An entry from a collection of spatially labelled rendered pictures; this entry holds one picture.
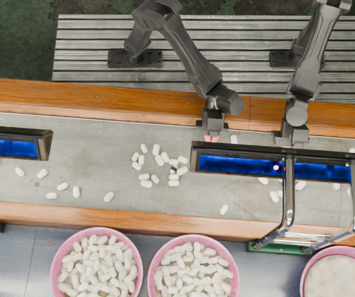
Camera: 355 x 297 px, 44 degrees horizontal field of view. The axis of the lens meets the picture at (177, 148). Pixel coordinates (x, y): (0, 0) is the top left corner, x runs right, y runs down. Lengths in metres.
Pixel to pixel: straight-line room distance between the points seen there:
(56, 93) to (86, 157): 0.24
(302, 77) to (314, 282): 0.60
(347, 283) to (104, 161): 0.82
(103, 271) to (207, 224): 0.33
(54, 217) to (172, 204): 0.36
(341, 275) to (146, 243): 0.60
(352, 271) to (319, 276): 0.10
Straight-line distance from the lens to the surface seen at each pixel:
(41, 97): 1.52
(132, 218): 1.34
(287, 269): 1.45
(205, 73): 1.27
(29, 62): 2.53
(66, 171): 1.43
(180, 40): 1.24
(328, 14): 1.29
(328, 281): 1.42
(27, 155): 1.12
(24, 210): 1.41
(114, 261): 1.36
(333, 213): 1.45
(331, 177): 1.12
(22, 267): 1.47
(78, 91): 1.50
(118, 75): 1.62
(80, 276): 1.38
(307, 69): 1.28
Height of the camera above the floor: 2.07
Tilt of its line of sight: 70 degrees down
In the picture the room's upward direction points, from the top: 3 degrees clockwise
